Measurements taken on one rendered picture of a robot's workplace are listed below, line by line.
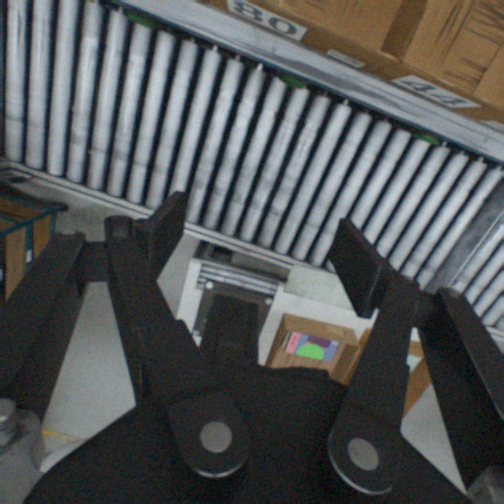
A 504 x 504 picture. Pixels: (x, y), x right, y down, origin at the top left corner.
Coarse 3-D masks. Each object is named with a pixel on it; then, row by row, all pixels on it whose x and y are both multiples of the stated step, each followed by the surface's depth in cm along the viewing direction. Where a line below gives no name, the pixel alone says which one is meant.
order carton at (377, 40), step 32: (224, 0) 59; (256, 0) 52; (288, 0) 65; (320, 0) 65; (352, 0) 64; (384, 0) 64; (416, 0) 56; (320, 32) 55; (352, 32) 66; (384, 32) 66; (384, 64) 60
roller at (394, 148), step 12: (396, 132) 88; (408, 132) 87; (396, 144) 89; (384, 156) 91; (396, 156) 90; (384, 168) 92; (372, 180) 94; (384, 180) 93; (372, 192) 95; (360, 204) 97; (372, 204) 97; (360, 216) 98; (360, 228) 101
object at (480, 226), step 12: (492, 192) 95; (492, 204) 94; (480, 216) 97; (492, 216) 92; (468, 228) 100; (480, 228) 95; (468, 240) 98; (480, 240) 94; (456, 252) 102; (468, 252) 97; (444, 264) 105; (456, 264) 100; (444, 276) 103; (432, 288) 107
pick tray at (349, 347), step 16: (288, 320) 110; (304, 320) 113; (320, 336) 106; (336, 336) 109; (352, 336) 111; (272, 352) 115; (288, 352) 121; (336, 352) 120; (352, 352) 112; (320, 368) 124; (336, 368) 122
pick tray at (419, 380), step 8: (368, 328) 115; (360, 344) 116; (416, 344) 115; (360, 352) 114; (416, 352) 110; (424, 360) 119; (352, 368) 116; (416, 368) 122; (424, 368) 118; (416, 376) 121; (424, 376) 117; (344, 384) 119; (408, 384) 124; (416, 384) 120; (424, 384) 116; (408, 392) 123; (416, 392) 119; (424, 392) 115; (408, 400) 122; (416, 400) 117; (408, 408) 120
